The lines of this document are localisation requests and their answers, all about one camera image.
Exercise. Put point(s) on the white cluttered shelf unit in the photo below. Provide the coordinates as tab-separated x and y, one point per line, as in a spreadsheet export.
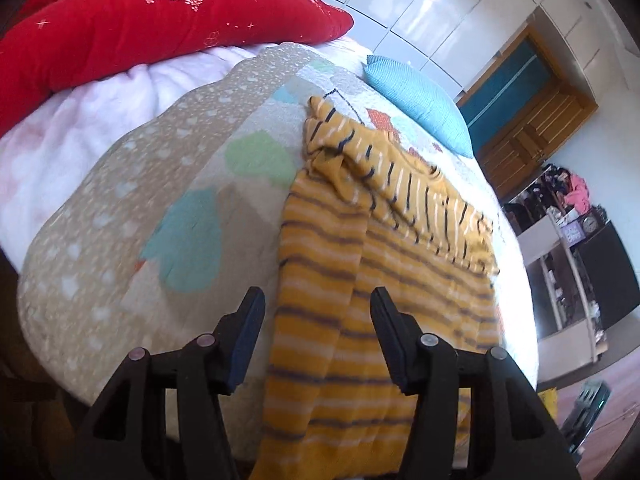
545	240

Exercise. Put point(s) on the pink cloth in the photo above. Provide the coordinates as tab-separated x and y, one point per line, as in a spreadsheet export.
580	192

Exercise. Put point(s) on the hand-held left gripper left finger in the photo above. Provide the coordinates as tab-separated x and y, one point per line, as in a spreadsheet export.
245	340

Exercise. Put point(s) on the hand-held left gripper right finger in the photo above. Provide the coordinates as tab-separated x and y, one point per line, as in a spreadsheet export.
391	340

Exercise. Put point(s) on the dark round clock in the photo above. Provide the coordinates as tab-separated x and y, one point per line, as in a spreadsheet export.
591	222

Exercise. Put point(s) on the white glossy wardrobe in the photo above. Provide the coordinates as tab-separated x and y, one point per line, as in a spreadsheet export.
450	5

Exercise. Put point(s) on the blue textured pillow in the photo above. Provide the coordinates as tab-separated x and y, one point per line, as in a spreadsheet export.
420	100

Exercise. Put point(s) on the white fluffy blanket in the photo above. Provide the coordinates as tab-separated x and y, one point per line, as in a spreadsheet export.
60	150

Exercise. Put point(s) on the wooden door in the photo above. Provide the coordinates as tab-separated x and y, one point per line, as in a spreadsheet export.
545	125

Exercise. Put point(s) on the yellow striped sweater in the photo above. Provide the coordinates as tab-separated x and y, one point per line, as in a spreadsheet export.
320	310

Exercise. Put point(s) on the beige heart-patterned quilt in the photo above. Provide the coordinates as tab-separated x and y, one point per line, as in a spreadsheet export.
125	210

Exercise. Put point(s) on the red embroidered blanket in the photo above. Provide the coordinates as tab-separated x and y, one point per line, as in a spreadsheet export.
125	25

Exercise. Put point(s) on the teal hanging cloth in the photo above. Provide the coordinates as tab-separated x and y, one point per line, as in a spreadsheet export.
500	90

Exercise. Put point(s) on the small purple clock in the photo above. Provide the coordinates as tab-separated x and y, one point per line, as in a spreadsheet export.
573	233

